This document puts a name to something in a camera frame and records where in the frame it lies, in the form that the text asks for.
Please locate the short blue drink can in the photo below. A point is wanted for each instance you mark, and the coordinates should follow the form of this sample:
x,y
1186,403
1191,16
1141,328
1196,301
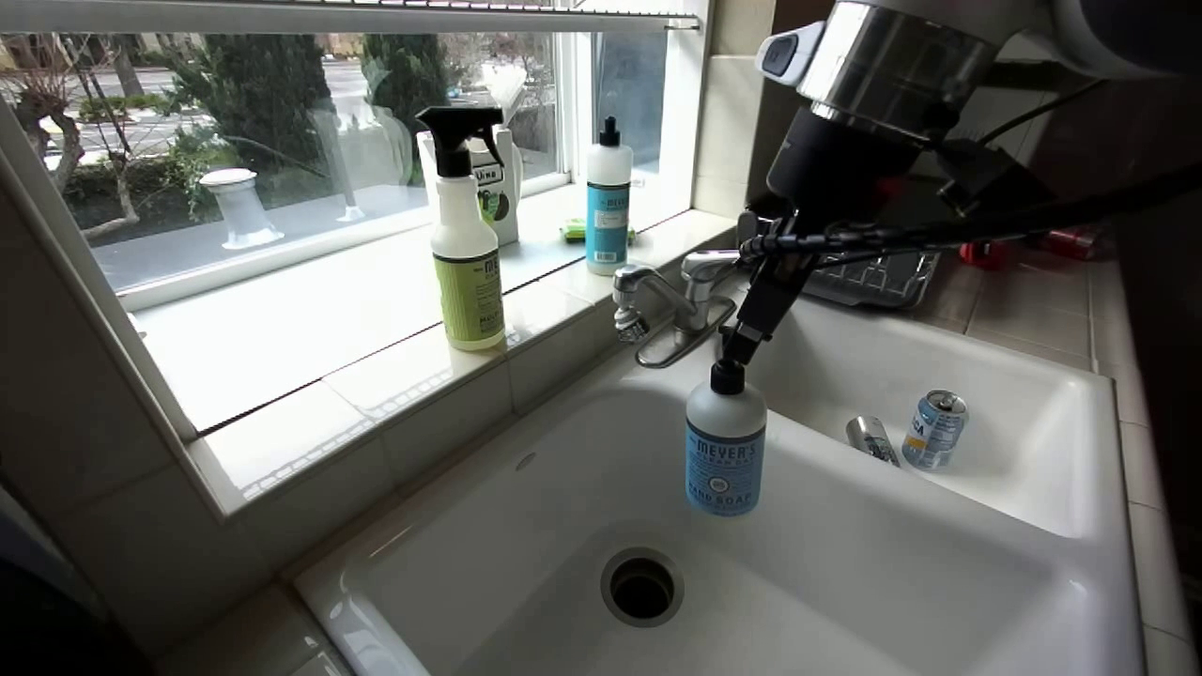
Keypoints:
x,y
938,428

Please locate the chrome sink faucet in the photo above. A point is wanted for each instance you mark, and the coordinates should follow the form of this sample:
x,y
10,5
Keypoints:
x,y
663,307

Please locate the green label spray bottle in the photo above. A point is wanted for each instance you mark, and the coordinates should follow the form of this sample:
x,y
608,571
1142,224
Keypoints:
x,y
469,286

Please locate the blue label pump bottle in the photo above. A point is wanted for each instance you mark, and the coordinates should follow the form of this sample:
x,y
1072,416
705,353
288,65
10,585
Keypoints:
x,y
722,453

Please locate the white window frame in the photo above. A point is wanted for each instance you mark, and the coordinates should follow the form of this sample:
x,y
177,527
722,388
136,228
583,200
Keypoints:
x,y
376,16

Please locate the white double basin sink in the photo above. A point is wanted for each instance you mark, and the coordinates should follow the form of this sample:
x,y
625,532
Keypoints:
x,y
877,575

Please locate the white garden pedestal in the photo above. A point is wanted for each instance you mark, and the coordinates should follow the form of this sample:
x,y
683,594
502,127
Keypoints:
x,y
237,207

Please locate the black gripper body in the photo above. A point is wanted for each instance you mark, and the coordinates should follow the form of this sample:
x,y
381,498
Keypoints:
x,y
833,175

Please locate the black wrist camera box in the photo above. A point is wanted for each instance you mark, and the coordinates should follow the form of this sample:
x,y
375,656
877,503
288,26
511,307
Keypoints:
x,y
996,183

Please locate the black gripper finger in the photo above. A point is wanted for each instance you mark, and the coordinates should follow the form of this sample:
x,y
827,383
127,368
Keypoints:
x,y
787,283
750,322

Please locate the green sponge packet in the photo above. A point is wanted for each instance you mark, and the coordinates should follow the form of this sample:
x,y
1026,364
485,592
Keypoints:
x,y
574,233

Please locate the teal label pump bottle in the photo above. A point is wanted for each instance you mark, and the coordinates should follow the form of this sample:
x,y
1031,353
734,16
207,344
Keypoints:
x,y
609,212

